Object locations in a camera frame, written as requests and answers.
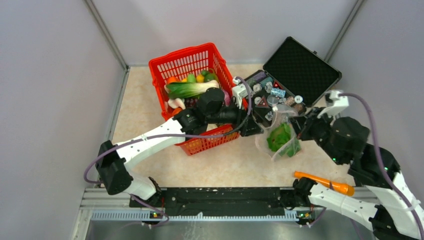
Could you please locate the red plastic basket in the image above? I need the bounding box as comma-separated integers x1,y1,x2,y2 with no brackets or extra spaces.
148,42,247,156

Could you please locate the orange handled tool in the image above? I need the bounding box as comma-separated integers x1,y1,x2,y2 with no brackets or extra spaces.
293,171,355,197

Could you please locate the black poker chip case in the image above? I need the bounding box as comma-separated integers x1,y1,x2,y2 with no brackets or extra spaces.
245,36,342,127

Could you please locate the clear round dealer button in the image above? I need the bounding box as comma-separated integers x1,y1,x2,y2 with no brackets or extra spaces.
266,95,279,108

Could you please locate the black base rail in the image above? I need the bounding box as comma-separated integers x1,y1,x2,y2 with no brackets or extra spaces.
129,187,327,218

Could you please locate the red triangle dealer card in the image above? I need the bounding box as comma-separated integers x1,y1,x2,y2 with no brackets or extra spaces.
254,96,270,109

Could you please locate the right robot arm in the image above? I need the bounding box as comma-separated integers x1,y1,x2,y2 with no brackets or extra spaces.
288,108,424,240

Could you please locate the green lettuce head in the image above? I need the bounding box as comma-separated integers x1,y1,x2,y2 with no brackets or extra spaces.
266,123,301,158

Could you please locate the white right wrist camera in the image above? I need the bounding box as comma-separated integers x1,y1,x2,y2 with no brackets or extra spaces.
317,90,350,119

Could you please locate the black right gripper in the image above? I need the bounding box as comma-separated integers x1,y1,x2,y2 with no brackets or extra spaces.
287,106,344,165

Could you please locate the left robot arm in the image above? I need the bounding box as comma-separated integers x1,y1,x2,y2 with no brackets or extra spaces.
94,87,264,207

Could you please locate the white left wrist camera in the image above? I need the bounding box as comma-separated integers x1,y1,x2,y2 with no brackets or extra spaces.
231,76,252,109

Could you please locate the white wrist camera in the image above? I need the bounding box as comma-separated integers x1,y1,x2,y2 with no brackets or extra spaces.
317,90,350,119
231,76,252,109

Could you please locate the clear zip top bag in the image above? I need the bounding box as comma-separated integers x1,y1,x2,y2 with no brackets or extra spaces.
255,104,302,162

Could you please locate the green white bok choy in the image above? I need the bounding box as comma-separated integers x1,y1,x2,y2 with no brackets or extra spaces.
166,80,220,99

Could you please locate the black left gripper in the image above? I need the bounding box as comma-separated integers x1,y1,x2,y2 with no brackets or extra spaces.
206,95,264,137

